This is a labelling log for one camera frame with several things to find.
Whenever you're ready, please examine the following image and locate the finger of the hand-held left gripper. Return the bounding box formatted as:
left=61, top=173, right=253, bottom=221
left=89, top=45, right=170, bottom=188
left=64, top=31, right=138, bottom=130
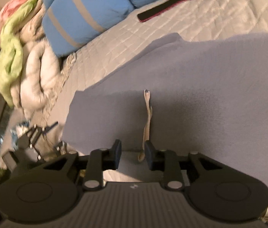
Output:
left=41, top=122, right=59, bottom=135
left=54, top=141, right=68, bottom=156

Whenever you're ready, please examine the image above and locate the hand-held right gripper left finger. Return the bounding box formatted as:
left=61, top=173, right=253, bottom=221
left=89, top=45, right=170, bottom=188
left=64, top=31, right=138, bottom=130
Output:
left=42, top=140, right=122, bottom=192

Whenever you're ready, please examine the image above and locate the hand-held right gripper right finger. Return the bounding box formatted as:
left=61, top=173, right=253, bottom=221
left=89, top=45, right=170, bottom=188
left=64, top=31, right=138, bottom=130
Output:
left=144, top=141, right=222, bottom=190

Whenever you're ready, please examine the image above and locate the grey fleece garment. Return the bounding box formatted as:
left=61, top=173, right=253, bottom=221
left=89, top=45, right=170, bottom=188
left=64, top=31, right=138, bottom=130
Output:
left=61, top=33, right=268, bottom=207

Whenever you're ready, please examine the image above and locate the blue white patterned cloth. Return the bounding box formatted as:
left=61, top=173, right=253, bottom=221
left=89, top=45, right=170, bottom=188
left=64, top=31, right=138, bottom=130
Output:
left=10, top=121, right=30, bottom=140

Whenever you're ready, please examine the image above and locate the white puffy comforter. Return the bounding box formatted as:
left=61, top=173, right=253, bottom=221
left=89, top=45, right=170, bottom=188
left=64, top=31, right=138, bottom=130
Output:
left=0, top=2, right=64, bottom=117

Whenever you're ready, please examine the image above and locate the lace-trimmed cloth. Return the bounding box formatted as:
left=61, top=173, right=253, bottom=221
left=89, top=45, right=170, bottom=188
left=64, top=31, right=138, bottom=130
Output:
left=42, top=52, right=77, bottom=129

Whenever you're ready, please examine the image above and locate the green cloth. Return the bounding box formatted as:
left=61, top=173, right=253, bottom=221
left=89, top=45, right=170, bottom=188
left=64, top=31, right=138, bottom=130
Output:
left=0, top=0, right=43, bottom=107

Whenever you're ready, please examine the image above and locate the pink floral cloth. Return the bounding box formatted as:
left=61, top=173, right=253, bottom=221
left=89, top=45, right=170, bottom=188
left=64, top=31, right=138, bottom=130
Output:
left=0, top=0, right=33, bottom=26

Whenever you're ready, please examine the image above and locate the grey quilted bedspread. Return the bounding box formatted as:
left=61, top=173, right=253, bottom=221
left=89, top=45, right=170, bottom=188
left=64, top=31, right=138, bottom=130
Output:
left=0, top=0, right=268, bottom=219

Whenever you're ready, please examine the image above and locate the black strap with red edge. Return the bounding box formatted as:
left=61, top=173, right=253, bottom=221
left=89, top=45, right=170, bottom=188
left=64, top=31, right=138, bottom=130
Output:
left=137, top=0, right=220, bottom=22

